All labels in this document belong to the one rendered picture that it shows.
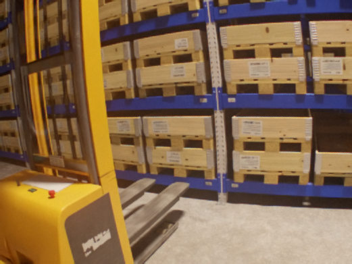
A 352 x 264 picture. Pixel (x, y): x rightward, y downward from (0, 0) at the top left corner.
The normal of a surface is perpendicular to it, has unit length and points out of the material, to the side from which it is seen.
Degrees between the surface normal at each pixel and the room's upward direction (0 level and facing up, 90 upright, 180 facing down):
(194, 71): 90
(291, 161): 90
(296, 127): 90
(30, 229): 74
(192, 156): 90
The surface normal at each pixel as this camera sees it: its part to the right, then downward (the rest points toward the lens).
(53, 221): -0.45, -0.14
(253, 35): -0.46, 0.23
